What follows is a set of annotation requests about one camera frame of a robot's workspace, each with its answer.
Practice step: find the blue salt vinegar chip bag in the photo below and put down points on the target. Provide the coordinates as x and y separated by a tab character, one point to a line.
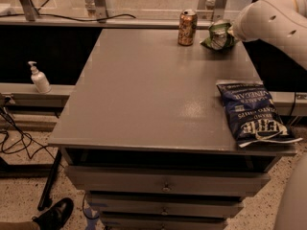
251	114

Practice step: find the drawer knob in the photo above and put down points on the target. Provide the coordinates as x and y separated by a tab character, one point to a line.
164	212
166	188

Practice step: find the top drawer knob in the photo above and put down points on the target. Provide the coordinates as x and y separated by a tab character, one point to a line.
166	188

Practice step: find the orange soda can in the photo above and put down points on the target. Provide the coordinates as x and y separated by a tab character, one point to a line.
187	27

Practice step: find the grey drawer cabinet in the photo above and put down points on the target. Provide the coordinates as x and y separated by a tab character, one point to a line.
146	111

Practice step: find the white pump sanitizer bottle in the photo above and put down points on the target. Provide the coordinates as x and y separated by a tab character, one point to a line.
39	79

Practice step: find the black metal stand leg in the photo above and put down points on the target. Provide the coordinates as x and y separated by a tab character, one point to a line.
45	200

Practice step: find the green jalapeno chip bag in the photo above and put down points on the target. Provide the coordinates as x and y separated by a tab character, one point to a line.
219	36

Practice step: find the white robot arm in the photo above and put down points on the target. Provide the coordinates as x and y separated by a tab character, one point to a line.
282	24

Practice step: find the black leather shoe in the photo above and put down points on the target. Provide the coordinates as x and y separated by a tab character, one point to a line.
56	216

